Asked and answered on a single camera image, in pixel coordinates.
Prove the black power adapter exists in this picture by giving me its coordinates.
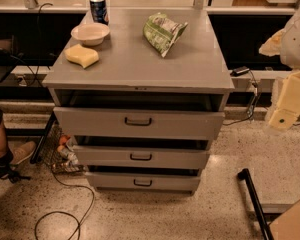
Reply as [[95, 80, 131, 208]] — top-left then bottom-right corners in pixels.
[[230, 66, 250, 77]]

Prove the grey top drawer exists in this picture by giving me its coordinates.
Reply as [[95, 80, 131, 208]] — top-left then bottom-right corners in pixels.
[[54, 107, 224, 140]]

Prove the grey middle drawer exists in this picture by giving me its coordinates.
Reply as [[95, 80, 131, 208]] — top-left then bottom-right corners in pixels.
[[74, 145, 209, 169]]

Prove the green chip bag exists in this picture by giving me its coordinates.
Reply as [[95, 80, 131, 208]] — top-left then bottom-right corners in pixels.
[[143, 13, 188, 58]]

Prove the grey drawer cabinet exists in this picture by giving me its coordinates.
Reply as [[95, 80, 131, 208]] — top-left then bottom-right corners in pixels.
[[42, 7, 236, 196]]

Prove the wire basket with items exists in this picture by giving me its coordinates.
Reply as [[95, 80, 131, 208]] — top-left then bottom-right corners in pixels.
[[40, 125, 85, 174]]

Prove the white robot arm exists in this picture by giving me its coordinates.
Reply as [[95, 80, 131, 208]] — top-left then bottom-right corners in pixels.
[[259, 7, 300, 135]]

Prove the white bowl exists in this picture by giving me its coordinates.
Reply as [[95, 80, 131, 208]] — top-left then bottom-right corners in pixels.
[[71, 23, 110, 47]]

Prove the grey bottom drawer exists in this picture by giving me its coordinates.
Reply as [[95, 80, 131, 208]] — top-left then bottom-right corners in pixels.
[[86, 172, 200, 192]]

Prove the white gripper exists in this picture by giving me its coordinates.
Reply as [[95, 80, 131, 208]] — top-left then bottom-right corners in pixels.
[[263, 71, 300, 135]]

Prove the black floor cable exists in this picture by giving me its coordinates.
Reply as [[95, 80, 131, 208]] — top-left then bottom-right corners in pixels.
[[34, 165, 96, 240]]

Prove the tan shoe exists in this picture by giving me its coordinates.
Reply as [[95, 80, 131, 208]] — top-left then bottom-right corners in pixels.
[[10, 141, 36, 166]]

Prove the black metal frame leg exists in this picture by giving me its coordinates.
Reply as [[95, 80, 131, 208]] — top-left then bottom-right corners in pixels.
[[237, 168, 274, 240]]

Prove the grey drawer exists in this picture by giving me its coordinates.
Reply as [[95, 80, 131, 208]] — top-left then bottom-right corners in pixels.
[[86, 172, 200, 192], [74, 145, 209, 169], [54, 107, 224, 140]]

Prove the black chair base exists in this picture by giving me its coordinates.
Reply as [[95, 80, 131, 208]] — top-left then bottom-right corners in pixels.
[[0, 166, 31, 183]]

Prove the yellow sponge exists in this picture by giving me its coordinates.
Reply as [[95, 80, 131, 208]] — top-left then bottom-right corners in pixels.
[[64, 44, 99, 68]]

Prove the blue soda can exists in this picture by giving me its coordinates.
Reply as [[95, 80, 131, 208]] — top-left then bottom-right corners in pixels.
[[89, 0, 109, 25]]

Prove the cardboard box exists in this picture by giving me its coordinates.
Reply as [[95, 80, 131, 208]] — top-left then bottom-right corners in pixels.
[[270, 200, 300, 240]]

